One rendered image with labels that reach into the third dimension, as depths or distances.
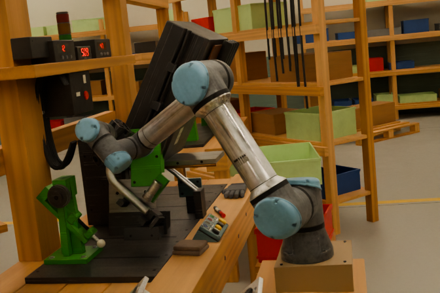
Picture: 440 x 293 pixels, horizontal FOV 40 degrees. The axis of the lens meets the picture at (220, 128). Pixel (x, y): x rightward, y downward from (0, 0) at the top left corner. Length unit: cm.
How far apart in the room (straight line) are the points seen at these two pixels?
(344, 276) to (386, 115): 767
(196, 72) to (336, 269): 65
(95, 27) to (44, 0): 141
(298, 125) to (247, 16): 108
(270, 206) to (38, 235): 90
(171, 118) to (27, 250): 71
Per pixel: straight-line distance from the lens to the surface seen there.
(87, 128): 185
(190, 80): 159
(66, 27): 248
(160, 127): 186
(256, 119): 539
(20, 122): 206
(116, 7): 299
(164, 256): 194
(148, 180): 216
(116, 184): 217
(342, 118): 485
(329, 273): 170
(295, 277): 171
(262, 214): 156
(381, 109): 921
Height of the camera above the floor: 155
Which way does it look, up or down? 8 degrees down
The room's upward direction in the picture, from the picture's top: 6 degrees counter-clockwise
